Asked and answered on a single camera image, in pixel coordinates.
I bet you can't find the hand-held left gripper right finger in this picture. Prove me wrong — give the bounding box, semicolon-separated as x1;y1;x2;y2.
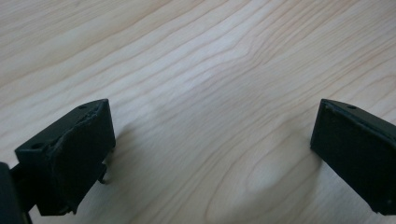
310;98;396;217

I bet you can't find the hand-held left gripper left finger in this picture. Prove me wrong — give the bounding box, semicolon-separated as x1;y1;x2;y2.
14;98;117;217

